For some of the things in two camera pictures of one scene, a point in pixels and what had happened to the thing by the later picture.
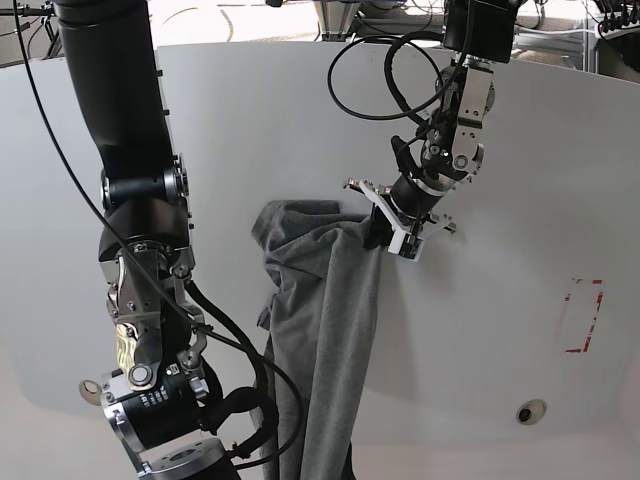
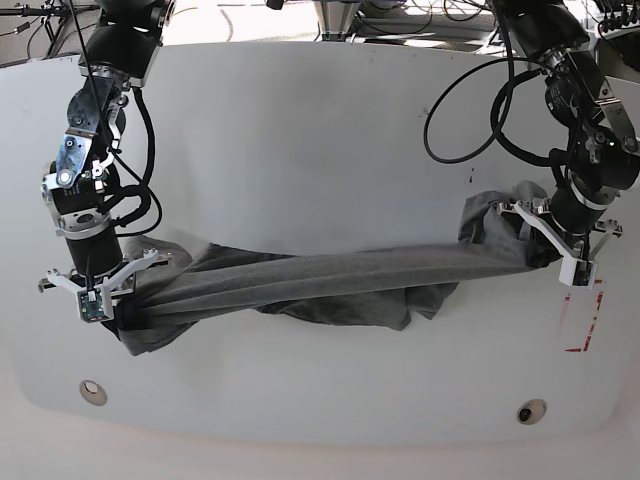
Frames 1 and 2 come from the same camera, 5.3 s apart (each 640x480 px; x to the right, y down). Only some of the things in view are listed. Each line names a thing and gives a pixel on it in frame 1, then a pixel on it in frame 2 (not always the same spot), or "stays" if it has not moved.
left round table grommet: [91, 391] stays
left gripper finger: [379, 232] -> [540, 252]
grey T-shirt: [312, 407] -> [175, 288]
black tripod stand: [46, 12] stays
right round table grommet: [531, 412] stays
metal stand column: [334, 18] stays
